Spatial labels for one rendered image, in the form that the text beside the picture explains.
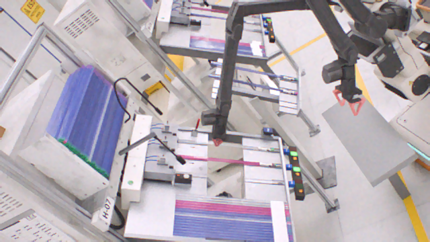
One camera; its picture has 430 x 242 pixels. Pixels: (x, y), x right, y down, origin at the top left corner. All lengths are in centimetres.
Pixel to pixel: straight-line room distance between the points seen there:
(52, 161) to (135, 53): 140
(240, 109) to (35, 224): 180
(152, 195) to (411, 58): 128
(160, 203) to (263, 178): 51
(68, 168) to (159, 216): 44
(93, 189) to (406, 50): 145
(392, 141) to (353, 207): 76
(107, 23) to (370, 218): 197
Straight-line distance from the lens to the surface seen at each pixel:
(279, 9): 203
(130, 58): 302
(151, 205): 198
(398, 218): 270
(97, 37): 299
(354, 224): 278
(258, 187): 212
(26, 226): 193
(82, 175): 178
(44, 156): 176
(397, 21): 179
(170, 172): 203
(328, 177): 305
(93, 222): 176
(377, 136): 226
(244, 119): 329
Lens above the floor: 221
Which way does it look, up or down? 33 degrees down
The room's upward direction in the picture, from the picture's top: 43 degrees counter-clockwise
